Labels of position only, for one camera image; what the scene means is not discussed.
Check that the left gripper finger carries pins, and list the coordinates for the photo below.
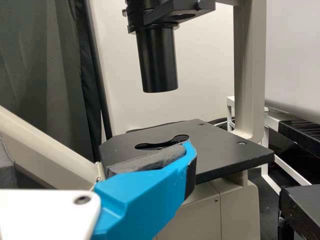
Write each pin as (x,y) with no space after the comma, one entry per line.
(145,195)

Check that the cream microscope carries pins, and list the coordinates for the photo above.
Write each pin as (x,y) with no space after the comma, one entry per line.
(225,150)

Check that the black platform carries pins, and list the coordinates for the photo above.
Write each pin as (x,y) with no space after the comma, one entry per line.
(305,132)
(305,207)

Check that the white metal frame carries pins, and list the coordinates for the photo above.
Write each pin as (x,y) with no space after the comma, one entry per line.
(231,112)

